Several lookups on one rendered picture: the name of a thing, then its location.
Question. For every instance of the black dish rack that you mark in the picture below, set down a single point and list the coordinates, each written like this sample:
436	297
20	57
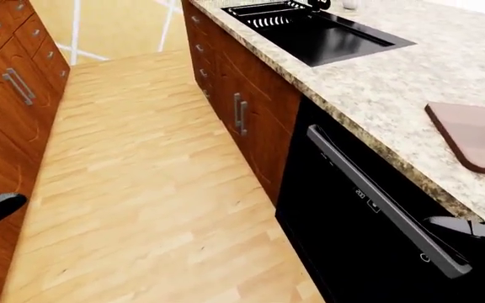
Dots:
268	14

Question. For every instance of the pinkish brown cutting board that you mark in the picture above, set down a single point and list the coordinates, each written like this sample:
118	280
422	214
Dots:
467	132

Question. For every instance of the black dishwasher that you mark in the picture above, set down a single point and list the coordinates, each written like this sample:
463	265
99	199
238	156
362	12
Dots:
352	240

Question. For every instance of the black kitchen sink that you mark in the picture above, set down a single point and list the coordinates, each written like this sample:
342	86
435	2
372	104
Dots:
331	38

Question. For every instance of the pale soap dispenser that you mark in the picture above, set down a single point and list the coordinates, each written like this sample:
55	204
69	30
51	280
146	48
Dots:
350	3

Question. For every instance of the black faucet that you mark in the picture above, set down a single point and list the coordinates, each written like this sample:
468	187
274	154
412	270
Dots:
319	4

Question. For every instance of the wooden cabinet with dishwasher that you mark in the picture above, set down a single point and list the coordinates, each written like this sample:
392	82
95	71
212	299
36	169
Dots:
263	94

